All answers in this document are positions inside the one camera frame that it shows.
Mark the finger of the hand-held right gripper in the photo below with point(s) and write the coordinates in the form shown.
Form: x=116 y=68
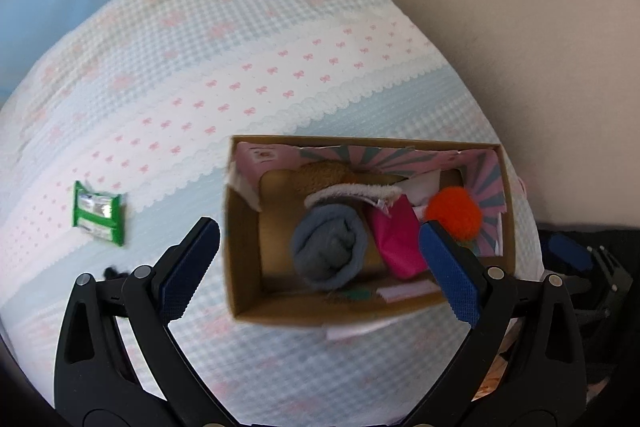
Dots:
x=612 y=274
x=567 y=252

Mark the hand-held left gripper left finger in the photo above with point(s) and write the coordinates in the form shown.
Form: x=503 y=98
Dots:
x=190 y=267

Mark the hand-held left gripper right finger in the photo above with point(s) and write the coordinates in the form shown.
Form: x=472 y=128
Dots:
x=450 y=272

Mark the patterned cardboard box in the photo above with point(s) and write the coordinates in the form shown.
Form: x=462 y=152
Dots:
x=245 y=257

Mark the orange pompom toy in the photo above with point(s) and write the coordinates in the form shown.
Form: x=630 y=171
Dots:
x=452 y=212

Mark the pink zip pouch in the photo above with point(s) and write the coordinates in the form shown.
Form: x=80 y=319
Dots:
x=397 y=242

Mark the brown and white sock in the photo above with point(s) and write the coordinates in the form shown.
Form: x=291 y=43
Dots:
x=320 y=177

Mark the black sock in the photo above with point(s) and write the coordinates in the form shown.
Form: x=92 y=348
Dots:
x=114 y=273

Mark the dark cloth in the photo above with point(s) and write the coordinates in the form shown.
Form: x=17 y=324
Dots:
x=615 y=357

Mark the green snack packet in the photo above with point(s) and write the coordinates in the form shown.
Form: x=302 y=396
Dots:
x=97 y=213

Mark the checked bed sheet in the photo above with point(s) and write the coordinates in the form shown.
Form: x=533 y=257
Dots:
x=250 y=57

